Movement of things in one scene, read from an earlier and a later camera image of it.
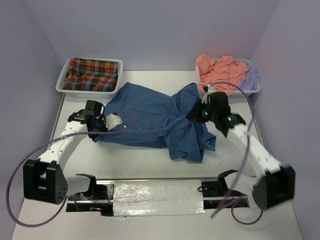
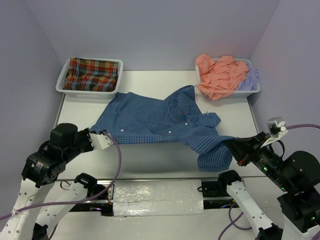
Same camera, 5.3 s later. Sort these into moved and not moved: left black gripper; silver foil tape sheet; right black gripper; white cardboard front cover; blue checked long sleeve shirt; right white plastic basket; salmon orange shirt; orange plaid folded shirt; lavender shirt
Moved: left black gripper; right black gripper; blue checked long sleeve shirt
Not moved: white cardboard front cover; orange plaid folded shirt; lavender shirt; right white plastic basket; silver foil tape sheet; salmon orange shirt
